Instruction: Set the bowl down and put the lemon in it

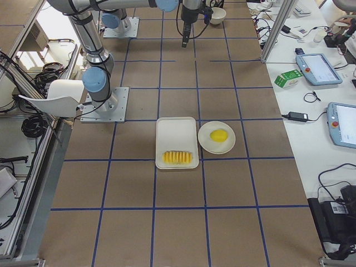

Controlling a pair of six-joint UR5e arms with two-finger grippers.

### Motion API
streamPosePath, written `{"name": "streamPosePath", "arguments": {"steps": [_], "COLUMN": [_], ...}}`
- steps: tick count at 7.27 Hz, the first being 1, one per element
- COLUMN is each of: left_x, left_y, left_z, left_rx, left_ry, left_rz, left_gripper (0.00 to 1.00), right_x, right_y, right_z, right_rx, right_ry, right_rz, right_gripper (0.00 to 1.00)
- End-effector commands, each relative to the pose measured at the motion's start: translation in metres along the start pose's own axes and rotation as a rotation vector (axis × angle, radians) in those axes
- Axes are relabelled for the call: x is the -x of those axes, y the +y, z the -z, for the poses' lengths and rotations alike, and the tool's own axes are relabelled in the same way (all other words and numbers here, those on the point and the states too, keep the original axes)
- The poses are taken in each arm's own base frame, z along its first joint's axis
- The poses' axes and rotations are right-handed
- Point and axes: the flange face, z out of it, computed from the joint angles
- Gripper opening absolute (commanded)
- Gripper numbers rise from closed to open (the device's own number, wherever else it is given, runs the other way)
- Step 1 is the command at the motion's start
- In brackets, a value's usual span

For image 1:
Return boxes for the blue teach pendant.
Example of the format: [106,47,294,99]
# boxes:
[327,102,355,149]
[295,53,343,86]

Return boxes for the yellow lemon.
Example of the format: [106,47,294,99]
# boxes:
[210,129,229,143]

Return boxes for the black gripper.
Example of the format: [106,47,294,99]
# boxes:
[181,0,200,48]

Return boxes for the far blue teach pendant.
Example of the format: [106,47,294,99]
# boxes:
[295,53,343,86]

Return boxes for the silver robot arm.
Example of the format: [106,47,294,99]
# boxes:
[101,8,131,33]
[49,1,206,112]

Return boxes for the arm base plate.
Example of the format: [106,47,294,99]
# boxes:
[102,15,140,39]
[80,87,129,123]

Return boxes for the white plastic chair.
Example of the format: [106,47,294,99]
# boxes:
[19,80,84,118]

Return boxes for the white rectangular tray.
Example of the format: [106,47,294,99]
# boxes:
[155,117,199,170]

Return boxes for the white paper cup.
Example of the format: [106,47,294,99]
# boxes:
[313,30,326,43]

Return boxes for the near blue teach pendant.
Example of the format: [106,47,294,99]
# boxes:
[327,102,355,149]

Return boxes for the green white carton box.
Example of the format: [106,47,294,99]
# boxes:
[274,70,303,88]

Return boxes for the aluminium frame post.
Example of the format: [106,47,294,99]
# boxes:
[260,0,295,63]

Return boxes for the cream round plate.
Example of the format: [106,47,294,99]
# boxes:
[198,121,236,155]

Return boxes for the black power adapter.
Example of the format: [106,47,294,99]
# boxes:
[288,111,309,122]

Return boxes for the white ceramic bowl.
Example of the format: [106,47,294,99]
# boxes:
[210,7,227,25]

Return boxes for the black laptop device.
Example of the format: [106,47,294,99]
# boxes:
[308,185,355,260]

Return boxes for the sliced yellow fruit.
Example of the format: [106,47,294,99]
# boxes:
[162,151,192,165]

